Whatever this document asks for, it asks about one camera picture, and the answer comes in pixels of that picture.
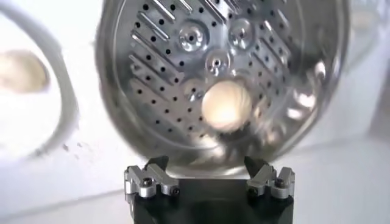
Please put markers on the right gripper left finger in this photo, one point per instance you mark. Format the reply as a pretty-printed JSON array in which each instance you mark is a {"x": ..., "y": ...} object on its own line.
[{"x": 152, "y": 179}]

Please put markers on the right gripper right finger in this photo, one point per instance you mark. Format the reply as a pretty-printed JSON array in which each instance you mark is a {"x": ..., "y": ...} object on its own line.
[{"x": 268, "y": 179}]

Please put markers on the white steamed baozi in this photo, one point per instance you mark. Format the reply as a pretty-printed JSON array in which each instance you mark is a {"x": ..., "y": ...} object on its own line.
[
  {"x": 227, "y": 105},
  {"x": 21, "y": 71}
]

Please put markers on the stainless steel steamer basket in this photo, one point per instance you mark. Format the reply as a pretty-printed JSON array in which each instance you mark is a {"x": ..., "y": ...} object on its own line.
[{"x": 158, "y": 76}]

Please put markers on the white round plate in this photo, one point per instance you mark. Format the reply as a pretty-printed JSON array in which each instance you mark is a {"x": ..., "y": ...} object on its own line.
[{"x": 65, "y": 79}]

